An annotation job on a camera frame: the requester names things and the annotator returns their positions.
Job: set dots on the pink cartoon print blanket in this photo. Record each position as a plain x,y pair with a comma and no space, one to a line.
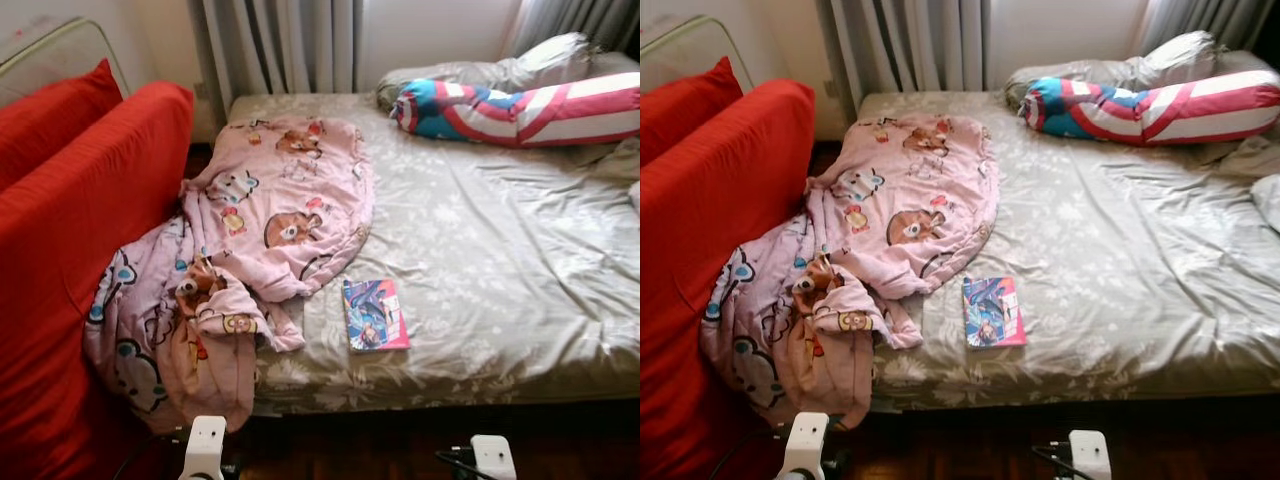
290,200
920,200

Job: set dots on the red folded mattress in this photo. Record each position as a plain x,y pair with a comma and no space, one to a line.
80,250
720,250

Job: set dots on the flat grey floral pillow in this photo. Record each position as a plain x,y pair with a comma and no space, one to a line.
620,62
1255,62

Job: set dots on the blue pink comic book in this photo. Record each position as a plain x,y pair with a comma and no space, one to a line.
995,312
375,315

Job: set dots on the grey folded cloth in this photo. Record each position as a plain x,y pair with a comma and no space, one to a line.
1250,158
615,160

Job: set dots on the bed with grey floral sheet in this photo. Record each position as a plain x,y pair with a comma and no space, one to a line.
1130,260
500,250

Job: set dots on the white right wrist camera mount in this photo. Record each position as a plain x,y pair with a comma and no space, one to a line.
1090,458
493,460

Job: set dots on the crumpled grey pillow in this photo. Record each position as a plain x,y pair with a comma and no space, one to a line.
520,70
1150,68

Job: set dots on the red white blue bolster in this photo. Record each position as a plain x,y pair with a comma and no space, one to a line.
1150,108
520,110

